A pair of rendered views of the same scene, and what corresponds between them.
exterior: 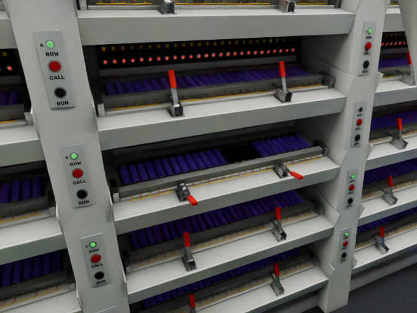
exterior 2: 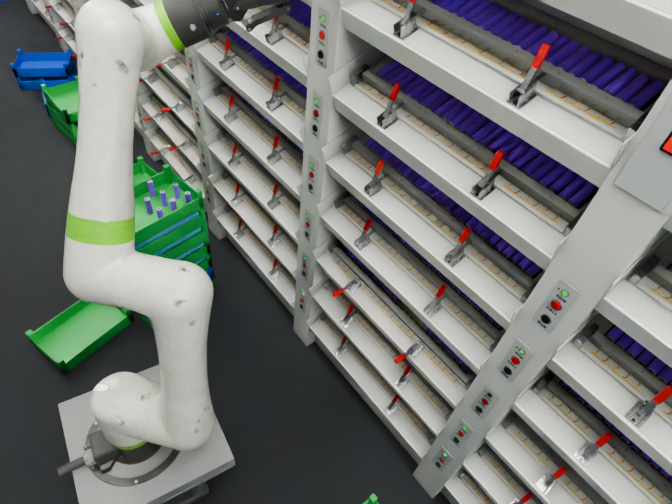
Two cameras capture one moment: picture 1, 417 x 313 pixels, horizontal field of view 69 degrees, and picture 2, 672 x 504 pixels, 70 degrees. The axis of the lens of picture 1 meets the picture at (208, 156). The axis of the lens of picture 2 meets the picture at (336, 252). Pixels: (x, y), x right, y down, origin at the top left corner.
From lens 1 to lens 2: 1.13 m
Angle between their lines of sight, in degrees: 60
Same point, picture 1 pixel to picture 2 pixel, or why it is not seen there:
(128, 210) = (326, 262)
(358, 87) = (494, 377)
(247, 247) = (377, 358)
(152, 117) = (349, 233)
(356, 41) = (503, 344)
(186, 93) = (385, 238)
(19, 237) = (288, 224)
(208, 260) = (354, 333)
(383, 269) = not seen: outside the picture
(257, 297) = (376, 393)
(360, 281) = not seen: outside the picture
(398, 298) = not seen: outside the picture
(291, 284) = (400, 421)
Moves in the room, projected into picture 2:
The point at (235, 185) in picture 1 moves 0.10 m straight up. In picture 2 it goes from (381, 317) to (387, 297)
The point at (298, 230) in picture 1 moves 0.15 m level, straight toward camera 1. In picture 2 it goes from (416, 399) to (366, 396)
